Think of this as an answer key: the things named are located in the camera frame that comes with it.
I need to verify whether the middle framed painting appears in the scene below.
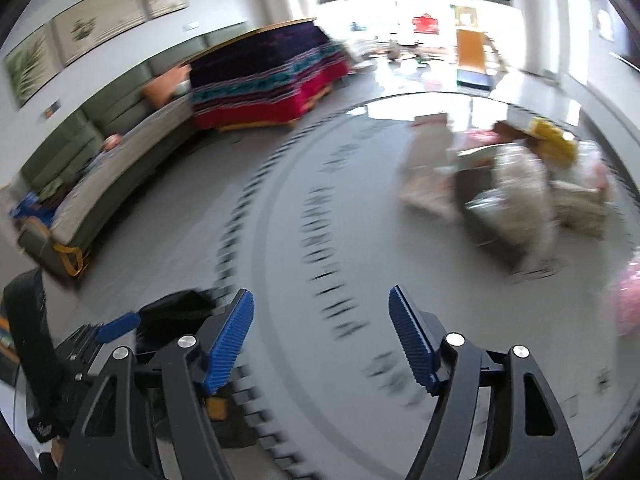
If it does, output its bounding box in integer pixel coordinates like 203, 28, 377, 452
52, 0, 146, 66

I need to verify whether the red toy house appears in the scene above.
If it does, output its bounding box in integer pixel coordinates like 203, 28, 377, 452
412, 13, 439, 35

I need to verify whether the orange cushion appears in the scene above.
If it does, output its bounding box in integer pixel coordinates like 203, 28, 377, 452
141, 64, 191, 110

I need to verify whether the yellow foam sponge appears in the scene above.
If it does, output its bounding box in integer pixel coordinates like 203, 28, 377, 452
528, 117, 578, 168

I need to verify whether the left framed painting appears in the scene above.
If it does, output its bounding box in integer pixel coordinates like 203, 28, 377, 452
4, 24, 62, 107

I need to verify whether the yellow strap on sofa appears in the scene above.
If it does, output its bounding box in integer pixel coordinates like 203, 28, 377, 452
51, 242, 87, 279

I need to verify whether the white red carton box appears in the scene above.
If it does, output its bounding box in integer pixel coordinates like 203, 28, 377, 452
399, 113, 459, 222

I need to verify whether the table with colourful blanket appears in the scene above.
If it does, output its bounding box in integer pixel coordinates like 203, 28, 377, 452
189, 18, 349, 130

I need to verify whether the blue item on sofa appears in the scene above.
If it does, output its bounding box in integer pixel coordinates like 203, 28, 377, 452
11, 191, 54, 228

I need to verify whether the pink white plastic bag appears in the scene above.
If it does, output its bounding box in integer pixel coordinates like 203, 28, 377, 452
603, 250, 640, 337

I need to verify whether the green grey sofa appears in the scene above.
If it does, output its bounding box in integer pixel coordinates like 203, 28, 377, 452
13, 22, 250, 282

